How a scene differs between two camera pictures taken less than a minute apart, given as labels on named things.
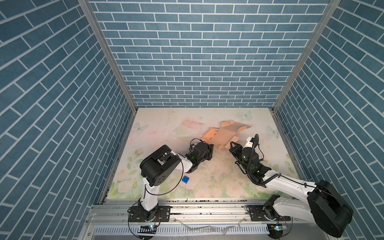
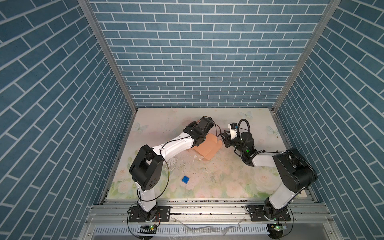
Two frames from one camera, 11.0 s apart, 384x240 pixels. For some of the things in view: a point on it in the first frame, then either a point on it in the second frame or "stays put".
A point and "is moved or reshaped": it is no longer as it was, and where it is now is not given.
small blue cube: (185, 179) stays put
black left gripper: (210, 149) → (192, 124)
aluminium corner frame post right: (331, 8) stays put
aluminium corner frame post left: (87, 6) stays put
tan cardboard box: (227, 133) is moved or reshaped
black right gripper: (236, 150) → (228, 140)
